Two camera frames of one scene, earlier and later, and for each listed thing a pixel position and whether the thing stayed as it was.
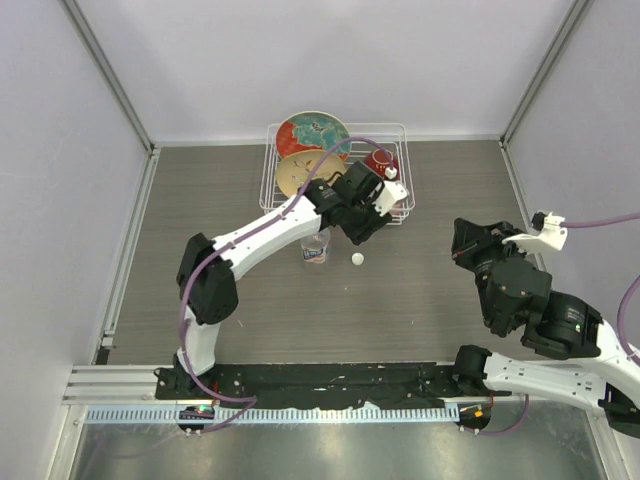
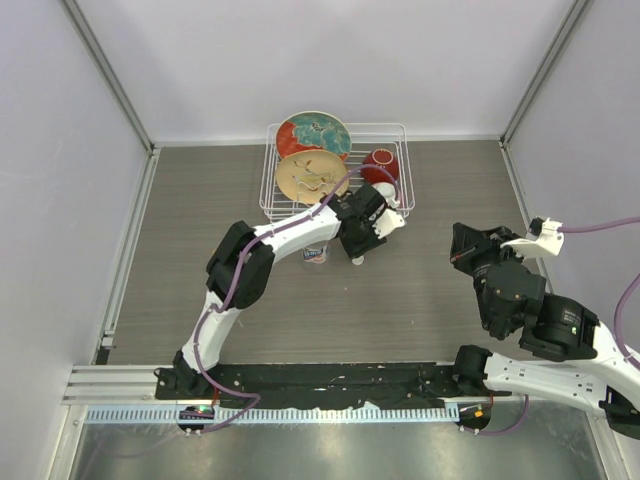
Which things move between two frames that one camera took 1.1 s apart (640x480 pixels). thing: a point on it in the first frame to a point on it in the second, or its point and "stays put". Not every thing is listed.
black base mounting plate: [315, 385] stays put
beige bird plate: [297, 170] stays put
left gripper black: [375, 223] to [374, 242]
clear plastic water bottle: [315, 248] stays put
